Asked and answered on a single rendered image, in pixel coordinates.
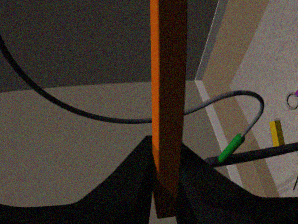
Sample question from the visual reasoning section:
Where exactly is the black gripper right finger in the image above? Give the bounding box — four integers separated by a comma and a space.
176, 144, 298, 224

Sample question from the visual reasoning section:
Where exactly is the yellow rectangular block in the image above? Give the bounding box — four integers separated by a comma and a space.
269, 120, 285, 147

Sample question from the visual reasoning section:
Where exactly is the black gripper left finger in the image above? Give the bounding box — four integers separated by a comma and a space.
0, 136, 153, 224

